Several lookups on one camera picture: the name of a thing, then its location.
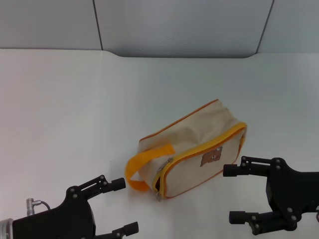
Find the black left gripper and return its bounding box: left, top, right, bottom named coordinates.
left=11, top=174, right=140, bottom=239

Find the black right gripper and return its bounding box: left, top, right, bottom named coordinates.
left=223, top=155, right=319, bottom=236

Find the beige food bag orange trim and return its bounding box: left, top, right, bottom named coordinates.
left=126, top=99, right=248, bottom=202

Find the left gripper metal cable connector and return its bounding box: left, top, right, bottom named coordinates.
left=26, top=197, right=52, bottom=215

